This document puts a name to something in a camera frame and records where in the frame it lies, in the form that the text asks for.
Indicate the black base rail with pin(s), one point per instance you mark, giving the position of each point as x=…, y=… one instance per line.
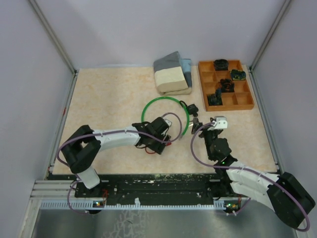
x=158, y=189

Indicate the black-headed key bunch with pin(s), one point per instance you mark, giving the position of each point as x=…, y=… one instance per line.
x=194, y=121

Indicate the aluminium frame post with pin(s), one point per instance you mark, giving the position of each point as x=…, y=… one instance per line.
x=280, y=16
x=52, y=35

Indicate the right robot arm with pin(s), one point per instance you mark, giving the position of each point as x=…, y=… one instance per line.
x=283, y=194

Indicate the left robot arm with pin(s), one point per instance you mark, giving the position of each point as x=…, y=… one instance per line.
x=82, y=147

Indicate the dark rolled item middle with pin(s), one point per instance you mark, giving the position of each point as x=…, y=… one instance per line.
x=226, y=85

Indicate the black Kaijing padlock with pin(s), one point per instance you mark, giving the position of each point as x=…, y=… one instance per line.
x=192, y=109

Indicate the aluminium frame post right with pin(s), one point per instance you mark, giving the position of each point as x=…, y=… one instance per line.
x=280, y=16

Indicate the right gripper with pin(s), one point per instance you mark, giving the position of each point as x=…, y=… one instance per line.
x=205, y=131

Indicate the folded grey beige cloth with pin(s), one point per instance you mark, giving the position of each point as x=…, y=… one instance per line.
x=173, y=75

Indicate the aluminium frame post left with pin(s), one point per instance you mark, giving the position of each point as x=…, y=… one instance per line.
x=52, y=35

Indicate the dark rolled item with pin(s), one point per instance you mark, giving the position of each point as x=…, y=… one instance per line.
x=226, y=85
x=238, y=75
x=215, y=99
x=221, y=64

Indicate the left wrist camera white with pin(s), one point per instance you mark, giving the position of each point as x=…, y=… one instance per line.
x=168, y=122

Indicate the red cable seal lock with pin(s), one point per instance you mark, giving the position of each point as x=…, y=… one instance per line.
x=156, y=148

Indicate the wooden compartment tray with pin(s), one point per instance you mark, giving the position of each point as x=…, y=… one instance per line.
x=240, y=99

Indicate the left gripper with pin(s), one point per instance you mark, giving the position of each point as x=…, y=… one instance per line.
x=158, y=147

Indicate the dark rolled item right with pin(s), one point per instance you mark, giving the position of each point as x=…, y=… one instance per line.
x=238, y=75

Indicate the dark rolled item top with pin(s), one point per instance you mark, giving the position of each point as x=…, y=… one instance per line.
x=221, y=64

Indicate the dark rolled item lower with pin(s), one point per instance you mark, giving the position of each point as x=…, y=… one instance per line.
x=215, y=99

